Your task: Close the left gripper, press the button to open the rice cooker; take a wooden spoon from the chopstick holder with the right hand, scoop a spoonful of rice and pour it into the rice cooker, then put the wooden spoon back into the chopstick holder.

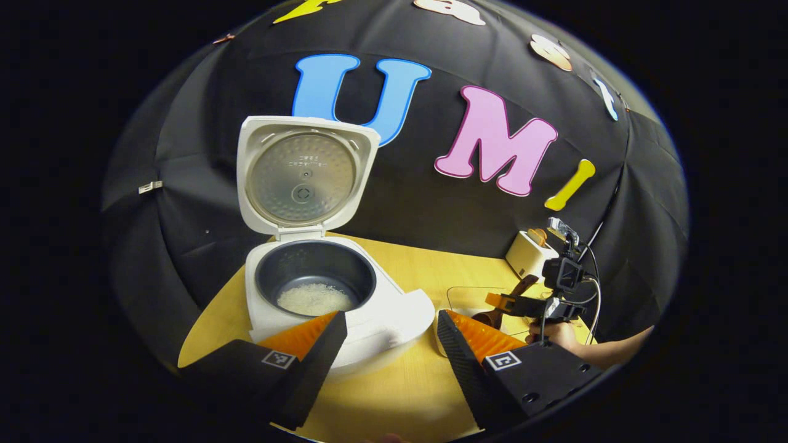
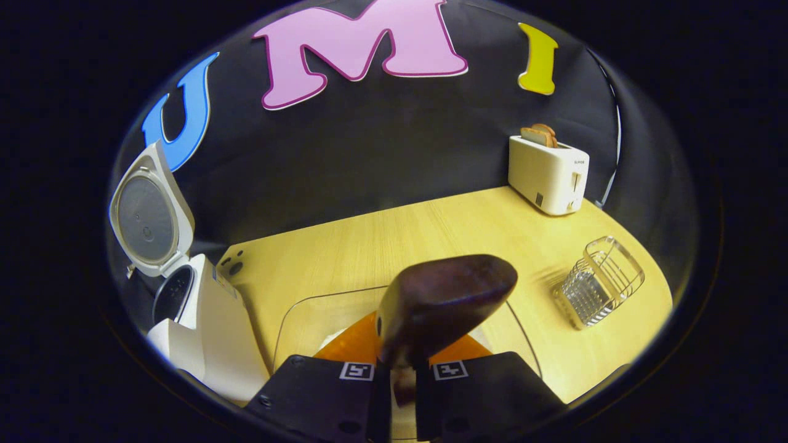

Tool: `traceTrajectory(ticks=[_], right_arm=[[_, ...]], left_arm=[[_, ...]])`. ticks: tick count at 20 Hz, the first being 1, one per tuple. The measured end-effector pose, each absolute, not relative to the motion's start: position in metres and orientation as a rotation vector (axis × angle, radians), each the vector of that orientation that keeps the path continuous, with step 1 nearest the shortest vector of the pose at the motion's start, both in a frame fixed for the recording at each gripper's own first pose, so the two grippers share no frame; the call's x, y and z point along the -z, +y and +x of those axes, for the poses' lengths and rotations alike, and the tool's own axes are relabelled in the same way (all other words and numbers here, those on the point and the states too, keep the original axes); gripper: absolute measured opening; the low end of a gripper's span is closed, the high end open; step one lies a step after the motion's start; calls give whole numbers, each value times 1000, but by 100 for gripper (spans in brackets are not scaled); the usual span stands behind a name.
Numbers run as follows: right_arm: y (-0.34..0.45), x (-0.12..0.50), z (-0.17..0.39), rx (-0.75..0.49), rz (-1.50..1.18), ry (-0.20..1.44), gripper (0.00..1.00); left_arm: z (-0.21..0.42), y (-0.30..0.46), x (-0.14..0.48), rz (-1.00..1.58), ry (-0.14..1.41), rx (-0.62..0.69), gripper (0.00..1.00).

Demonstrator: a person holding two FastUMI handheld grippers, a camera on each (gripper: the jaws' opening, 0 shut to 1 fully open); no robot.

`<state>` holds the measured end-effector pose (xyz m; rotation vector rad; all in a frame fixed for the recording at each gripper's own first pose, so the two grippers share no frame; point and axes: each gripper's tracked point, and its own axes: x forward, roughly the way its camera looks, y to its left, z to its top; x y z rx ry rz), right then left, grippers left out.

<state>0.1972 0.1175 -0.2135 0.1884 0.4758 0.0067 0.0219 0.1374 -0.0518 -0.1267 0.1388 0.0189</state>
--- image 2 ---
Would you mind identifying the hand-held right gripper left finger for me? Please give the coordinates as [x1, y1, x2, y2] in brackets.
[243, 311, 392, 443]

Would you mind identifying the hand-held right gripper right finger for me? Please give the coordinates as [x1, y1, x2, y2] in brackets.
[416, 335, 568, 442]

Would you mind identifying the brown wooden spoon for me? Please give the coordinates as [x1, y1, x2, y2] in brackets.
[376, 254, 518, 407]

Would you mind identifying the white rice cooker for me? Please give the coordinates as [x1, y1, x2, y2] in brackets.
[109, 140, 271, 404]

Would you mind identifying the metal wire chopstick holder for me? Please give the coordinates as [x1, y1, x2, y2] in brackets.
[552, 236, 646, 331]

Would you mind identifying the clear plastic container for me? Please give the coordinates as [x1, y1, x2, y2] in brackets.
[272, 285, 544, 441]

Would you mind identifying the white toaster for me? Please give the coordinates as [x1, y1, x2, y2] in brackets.
[508, 134, 590, 217]

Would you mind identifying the black backdrop cloth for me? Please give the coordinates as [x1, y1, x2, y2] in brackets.
[108, 0, 699, 290]

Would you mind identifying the thin white cable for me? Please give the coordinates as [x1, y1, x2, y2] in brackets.
[588, 49, 622, 209]

